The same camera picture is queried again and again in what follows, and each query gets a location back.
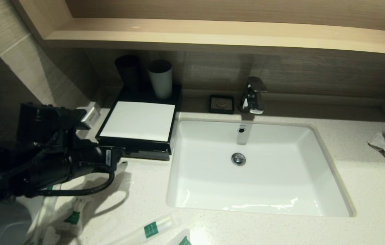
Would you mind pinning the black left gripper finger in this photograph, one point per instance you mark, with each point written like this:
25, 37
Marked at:
119, 160
119, 151

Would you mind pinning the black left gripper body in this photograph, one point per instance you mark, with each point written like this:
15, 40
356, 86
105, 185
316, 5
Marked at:
90, 160

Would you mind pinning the black glossy box drawer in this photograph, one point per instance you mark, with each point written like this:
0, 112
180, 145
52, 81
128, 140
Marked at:
148, 154

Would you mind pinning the small square green-label packet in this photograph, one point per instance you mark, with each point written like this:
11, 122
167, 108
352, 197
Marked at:
73, 217

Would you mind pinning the black plastic cup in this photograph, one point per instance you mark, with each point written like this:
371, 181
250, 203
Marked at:
129, 75

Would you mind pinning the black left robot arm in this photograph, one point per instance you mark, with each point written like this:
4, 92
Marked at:
25, 149

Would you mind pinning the black amenity drawer box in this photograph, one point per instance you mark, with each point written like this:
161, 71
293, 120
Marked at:
134, 96

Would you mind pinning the wide toothbrush packet green label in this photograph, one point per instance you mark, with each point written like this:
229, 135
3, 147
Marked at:
148, 229

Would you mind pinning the long slim toothbrush packet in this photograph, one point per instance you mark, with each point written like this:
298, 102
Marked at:
42, 221

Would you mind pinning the light grey plastic cup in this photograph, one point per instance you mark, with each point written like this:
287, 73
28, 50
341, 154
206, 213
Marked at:
161, 83

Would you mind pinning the small packet green corner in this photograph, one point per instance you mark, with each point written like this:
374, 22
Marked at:
180, 240

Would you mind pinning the white bathtub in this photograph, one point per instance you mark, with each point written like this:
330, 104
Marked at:
1, 228

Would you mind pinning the black square soap dish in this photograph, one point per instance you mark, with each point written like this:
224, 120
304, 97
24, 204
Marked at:
221, 103

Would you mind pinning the chrome sink drain stopper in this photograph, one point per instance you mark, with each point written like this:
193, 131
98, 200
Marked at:
238, 159

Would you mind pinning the chrome sink faucet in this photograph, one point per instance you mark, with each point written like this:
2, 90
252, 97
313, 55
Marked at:
253, 97

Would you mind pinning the white ceramic sink basin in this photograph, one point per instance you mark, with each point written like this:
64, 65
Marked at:
264, 190

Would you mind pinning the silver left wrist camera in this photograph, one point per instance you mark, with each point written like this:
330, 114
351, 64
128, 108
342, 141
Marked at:
90, 117

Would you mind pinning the wooden wall shelf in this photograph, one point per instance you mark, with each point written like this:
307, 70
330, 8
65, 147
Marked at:
213, 34

